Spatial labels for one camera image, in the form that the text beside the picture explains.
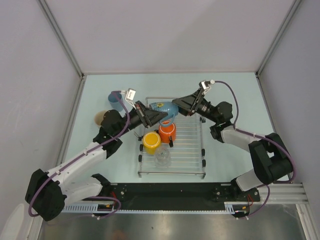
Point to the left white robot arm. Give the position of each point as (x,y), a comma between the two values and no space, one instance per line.
(50,191)

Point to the clear glass cup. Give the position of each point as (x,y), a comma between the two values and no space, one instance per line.
(162,157)

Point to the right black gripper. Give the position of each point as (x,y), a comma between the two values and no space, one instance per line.
(189,105)

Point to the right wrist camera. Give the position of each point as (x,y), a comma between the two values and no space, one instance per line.
(205,86)

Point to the orange ceramic mug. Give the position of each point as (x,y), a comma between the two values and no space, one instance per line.
(167,134)

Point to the yellow ceramic mug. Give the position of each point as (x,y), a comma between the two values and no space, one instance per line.
(151,141)

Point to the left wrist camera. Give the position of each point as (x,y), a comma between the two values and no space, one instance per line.
(129,96)

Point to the blue textured ceramic mug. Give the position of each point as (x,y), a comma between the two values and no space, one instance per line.
(168,107)

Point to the metal wire dish rack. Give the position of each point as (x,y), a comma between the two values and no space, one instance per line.
(187,154)

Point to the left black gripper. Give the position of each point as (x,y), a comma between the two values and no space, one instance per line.
(148,117)

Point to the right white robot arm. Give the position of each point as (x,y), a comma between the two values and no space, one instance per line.
(269,157)

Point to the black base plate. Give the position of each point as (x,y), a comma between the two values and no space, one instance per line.
(188,196)

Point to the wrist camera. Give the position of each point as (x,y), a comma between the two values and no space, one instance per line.
(129,96)
(205,86)

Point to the beige ceramic mug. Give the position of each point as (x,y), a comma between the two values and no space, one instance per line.
(99,117)

